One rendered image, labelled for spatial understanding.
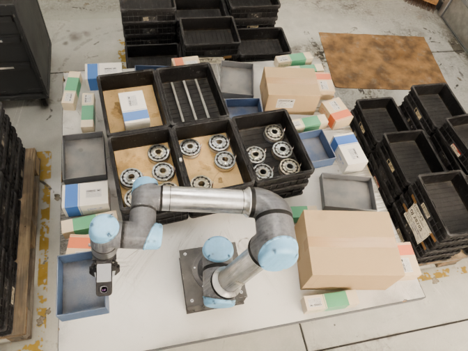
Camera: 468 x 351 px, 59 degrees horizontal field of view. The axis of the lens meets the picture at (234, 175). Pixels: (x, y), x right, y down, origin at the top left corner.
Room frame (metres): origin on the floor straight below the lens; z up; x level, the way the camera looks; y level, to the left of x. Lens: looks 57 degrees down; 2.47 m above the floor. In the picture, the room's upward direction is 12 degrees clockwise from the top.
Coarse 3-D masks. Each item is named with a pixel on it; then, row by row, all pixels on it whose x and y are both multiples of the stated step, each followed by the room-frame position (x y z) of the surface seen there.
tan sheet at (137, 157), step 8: (120, 152) 1.08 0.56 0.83; (128, 152) 1.09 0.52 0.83; (136, 152) 1.10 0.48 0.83; (144, 152) 1.11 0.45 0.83; (120, 160) 1.03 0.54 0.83; (128, 160) 1.04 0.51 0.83; (136, 160) 1.05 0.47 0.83; (144, 160) 1.06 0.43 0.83; (168, 160) 1.09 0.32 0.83; (120, 168) 0.99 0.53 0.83; (128, 168) 1.00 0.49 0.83; (136, 168) 1.01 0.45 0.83; (144, 168) 1.02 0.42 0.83; (152, 168) 1.03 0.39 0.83; (176, 176) 1.01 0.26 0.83; (120, 184) 0.91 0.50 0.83; (176, 184) 0.97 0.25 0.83
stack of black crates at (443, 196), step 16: (432, 176) 1.53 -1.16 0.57; (448, 176) 1.58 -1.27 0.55; (464, 176) 1.57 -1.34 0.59; (416, 192) 1.45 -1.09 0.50; (432, 192) 1.48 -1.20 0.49; (448, 192) 1.51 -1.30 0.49; (464, 192) 1.49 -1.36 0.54; (400, 208) 1.45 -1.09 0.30; (432, 208) 1.30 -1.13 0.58; (448, 208) 1.39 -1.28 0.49; (464, 208) 1.41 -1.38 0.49; (400, 224) 1.37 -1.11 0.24; (432, 224) 1.25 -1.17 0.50; (448, 224) 1.28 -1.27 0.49; (464, 224) 1.30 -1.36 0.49; (432, 240) 1.18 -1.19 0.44; (448, 240) 1.16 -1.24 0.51; (464, 240) 1.20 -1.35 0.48; (416, 256) 1.16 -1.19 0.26; (432, 256) 1.17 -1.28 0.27; (448, 256) 1.23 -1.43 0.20
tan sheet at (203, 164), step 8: (200, 136) 1.27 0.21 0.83; (208, 136) 1.28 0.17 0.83; (200, 144) 1.22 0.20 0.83; (208, 152) 1.19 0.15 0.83; (232, 152) 1.22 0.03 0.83; (184, 160) 1.11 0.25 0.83; (192, 160) 1.12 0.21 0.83; (200, 160) 1.13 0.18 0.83; (208, 160) 1.14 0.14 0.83; (192, 168) 1.08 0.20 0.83; (200, 168) 1.08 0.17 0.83; (208, 168) 1.09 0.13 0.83; (192, 176) 1.03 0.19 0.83; (208, 176) 1.05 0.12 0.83; (216, 176) 1.06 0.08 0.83; (224, 176) 1.07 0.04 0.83; (232, 176) 1.08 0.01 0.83; (240, 176) 1.09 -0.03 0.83; (216, 184) 1.01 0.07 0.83; (224, 184) 1.02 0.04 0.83; (232, 184) 1.03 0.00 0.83
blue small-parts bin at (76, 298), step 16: (64, 256) 0.43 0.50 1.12; (80, 256) 0.45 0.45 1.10; (64, 272) 0.40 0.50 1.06; (80, 272) 0.41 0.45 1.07; (64, 288) 0.35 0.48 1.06; (80, 288) 0.36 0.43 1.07; (64, 304) 0.30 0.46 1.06; (80, 304) 0.31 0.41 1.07; (96, 304) 0.32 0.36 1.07; (64, 320) 0.25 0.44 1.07
